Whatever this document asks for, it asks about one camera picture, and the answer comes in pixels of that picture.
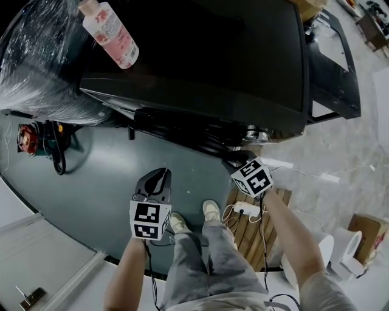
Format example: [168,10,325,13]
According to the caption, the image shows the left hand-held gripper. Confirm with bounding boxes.
[129,166,174,243]

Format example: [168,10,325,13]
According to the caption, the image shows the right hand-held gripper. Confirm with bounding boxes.
[221,150,275,199]

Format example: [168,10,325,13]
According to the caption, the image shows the person's left forearm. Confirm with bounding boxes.
[102,235,150,311]

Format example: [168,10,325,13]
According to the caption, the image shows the person's right forearm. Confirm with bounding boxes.
[260,187,323,294]

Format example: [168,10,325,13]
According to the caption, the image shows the white power strip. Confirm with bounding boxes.
[232,200,262,218]

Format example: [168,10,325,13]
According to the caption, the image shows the person's left shoe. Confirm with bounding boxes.
[169,211,191,235]

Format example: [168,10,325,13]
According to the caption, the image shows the person's shoe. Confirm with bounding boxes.
[169,211,191,235]
[202,199,222,225]

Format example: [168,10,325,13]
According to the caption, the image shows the person's right shoe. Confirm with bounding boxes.
[202,199,222,225]

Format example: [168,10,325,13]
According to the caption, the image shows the wooden slat board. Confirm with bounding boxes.
[225,186,293,273]

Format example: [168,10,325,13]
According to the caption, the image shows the person's grey trousers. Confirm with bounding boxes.
[159,224,270,311]

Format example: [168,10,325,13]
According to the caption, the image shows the white paper roll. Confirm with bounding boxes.
[329,227,366,281]
[280,233,336,290]

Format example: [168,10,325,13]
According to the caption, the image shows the red print cardboard box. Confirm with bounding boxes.
[347,213,389,265]

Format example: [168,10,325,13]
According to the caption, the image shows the person's grey shirt sleeve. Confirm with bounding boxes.
[298,269,360,311]

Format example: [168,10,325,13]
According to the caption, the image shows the red green vacuum cleaner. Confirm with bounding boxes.
[16,119,83,176]

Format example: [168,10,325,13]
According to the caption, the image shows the pink lotion bottle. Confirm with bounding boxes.
[78,0,140,70]

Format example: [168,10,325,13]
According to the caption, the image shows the plastic-wrapped appliance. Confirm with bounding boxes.
[0,0,114,126]

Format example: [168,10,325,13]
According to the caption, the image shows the plain cardboard box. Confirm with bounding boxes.
[296,0,331,22]

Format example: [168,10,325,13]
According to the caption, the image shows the wooden cabinet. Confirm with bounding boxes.
[354,5,389,53]

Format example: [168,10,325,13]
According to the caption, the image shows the thin white cable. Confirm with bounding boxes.
[269,165,375,183]

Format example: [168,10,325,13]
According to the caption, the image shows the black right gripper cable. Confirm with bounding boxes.
[258,193,301,307]

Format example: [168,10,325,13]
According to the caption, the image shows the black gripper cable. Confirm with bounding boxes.
[258,193,301,307]
[143,239,161,311]

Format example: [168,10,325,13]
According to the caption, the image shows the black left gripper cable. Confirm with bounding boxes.
[143,239,161,311]

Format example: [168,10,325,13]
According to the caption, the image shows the black plastic frame panel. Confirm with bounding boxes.
[305,8,363,125]

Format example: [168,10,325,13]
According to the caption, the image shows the white floor cable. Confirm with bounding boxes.
[3,122,13,171]

